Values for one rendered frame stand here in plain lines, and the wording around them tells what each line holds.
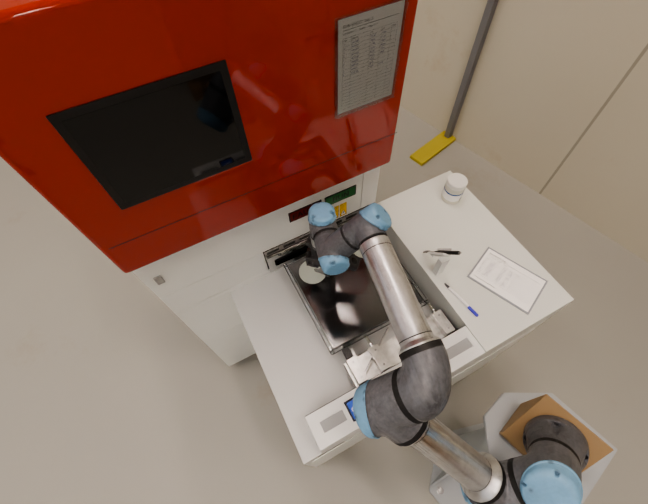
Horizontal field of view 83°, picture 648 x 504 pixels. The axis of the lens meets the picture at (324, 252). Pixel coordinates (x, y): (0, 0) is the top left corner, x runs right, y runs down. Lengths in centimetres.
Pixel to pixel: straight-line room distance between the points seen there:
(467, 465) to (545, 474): 16
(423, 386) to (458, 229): 74
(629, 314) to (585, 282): 27
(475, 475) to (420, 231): 74
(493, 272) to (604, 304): 146
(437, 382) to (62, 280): 249
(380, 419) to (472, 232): 79
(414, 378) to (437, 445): 22
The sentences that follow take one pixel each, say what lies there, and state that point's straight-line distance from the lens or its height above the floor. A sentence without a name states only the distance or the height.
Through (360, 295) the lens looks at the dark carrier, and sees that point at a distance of 127.
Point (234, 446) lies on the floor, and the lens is 212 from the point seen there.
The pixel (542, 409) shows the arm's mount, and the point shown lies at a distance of 125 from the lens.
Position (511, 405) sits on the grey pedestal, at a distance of 136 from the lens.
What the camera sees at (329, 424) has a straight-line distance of 110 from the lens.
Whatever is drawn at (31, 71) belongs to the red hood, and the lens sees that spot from 72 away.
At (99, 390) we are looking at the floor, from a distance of 244.
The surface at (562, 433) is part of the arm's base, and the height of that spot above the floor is 100.
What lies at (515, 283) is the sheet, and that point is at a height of 97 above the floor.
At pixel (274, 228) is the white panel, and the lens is 120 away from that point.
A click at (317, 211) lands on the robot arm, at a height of 127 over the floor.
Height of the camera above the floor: 205
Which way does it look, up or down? 59 degrees down
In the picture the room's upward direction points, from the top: 3 degrees counter-clockwise
